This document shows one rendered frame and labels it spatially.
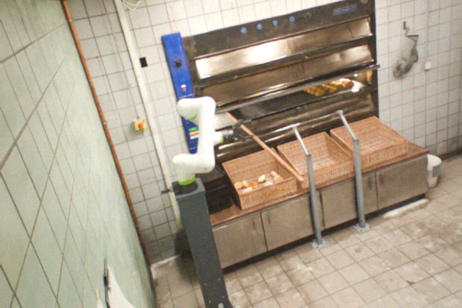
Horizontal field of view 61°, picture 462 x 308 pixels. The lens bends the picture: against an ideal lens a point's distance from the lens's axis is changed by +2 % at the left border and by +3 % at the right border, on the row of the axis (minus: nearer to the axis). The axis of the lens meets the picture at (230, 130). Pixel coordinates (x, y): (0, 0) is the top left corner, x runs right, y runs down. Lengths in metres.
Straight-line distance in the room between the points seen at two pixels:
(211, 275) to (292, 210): 1.03
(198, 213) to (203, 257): 0.37
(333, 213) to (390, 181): 0.66
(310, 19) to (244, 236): 2.10
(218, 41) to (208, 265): 1.88
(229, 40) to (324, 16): 0.97
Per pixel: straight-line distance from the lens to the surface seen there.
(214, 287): 3.13
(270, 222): 3.60
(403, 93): 4.64
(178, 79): 3.43
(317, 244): 3.94
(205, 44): 3.49
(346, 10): 4.06
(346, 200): 3.93
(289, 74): 3.81
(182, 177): 2.63
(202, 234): 2.84
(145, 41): 3.38
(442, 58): 4.88
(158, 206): 3.84
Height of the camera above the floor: 2.49
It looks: 21 degrees down
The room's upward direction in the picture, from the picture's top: 11 degrees counter-clockwise
